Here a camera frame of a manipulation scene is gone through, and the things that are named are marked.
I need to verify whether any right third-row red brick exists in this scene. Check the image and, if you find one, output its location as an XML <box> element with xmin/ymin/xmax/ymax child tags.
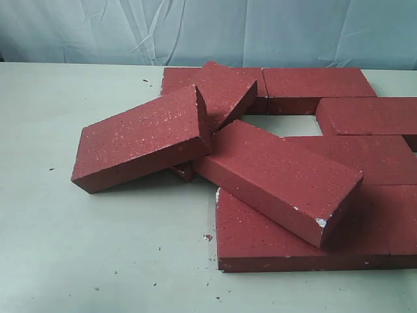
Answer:
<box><xmin>286</xmin><ymin>135</ymin><xmax>417</xmax><ymax>185</ymax></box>

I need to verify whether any diagonal top red brick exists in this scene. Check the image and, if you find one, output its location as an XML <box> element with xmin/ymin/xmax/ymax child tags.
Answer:
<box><xmin>193</xmin><ymin>120</ymin><xmax>364</xmax><ymax>248</ymax></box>

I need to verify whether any white fabric backdrop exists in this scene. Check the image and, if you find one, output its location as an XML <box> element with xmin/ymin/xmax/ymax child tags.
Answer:
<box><xmin>1</xmin><ymin>1</ymin><xmax>416</xmax><ymax>70</ymax></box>

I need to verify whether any right second-row red brick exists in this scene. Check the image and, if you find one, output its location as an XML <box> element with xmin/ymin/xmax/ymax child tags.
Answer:
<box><xmin>315</xmin><ymin>97</ymin><xmax>416</xmax><ymax>152</ymax></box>

